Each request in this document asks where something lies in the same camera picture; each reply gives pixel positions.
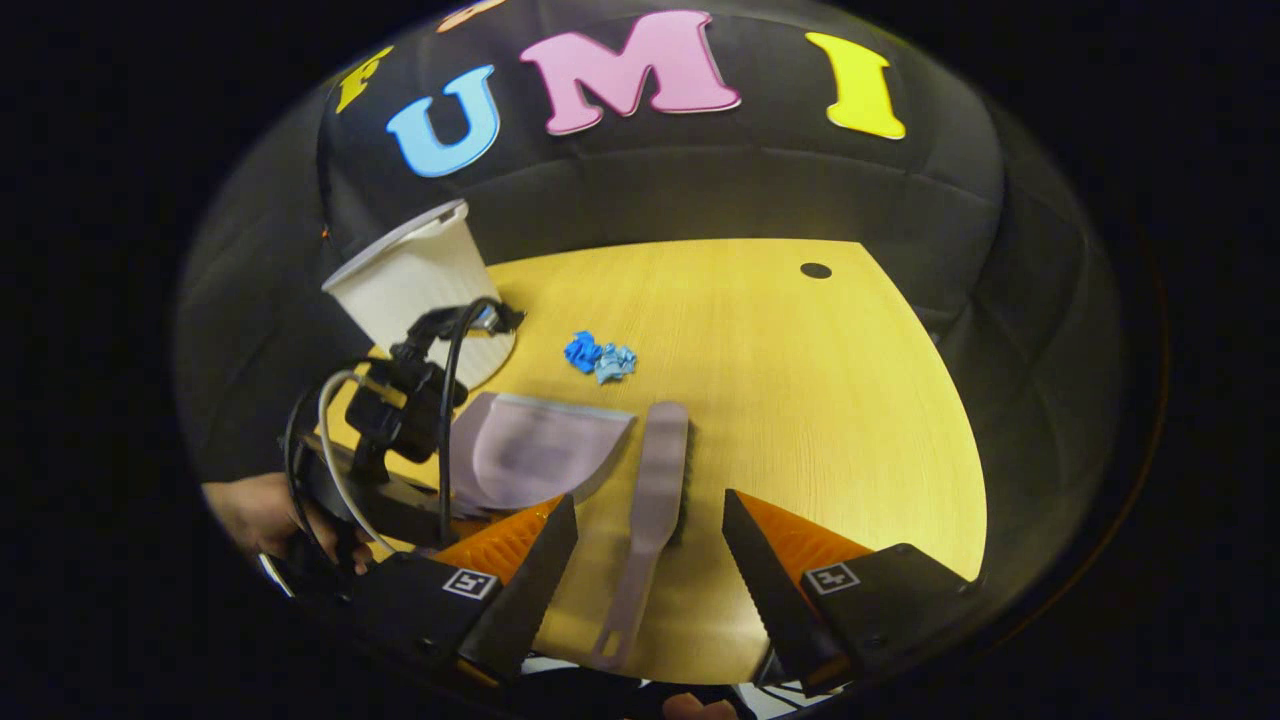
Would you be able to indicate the white garbage bin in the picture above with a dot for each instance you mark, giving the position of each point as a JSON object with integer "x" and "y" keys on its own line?
{"x": 420, "y": 280}

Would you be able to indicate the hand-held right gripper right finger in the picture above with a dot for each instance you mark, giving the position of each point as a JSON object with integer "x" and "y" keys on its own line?
{"x": 770, "y": 590}

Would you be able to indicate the pale pink dustpan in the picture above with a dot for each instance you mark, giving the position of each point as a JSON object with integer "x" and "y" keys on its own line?
{"x": 540, "y": 450}

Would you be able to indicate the small pale pink broom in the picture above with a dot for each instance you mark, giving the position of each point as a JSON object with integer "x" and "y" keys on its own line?
{"x": 650, "y": 500}

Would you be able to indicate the wooden desktop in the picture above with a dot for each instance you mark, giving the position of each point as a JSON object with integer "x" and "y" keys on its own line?
{"x": 800, "y": 400}

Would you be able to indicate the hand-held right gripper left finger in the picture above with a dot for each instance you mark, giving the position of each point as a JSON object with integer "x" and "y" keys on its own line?
{"x": 530, "y": 590}

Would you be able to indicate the dark blue paper scrap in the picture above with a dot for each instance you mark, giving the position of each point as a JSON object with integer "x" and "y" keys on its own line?
{"x": 582, "y": 352}

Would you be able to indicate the light blue paper scrap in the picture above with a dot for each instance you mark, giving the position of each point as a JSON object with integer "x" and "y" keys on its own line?
{"x": 615, "y": 364}

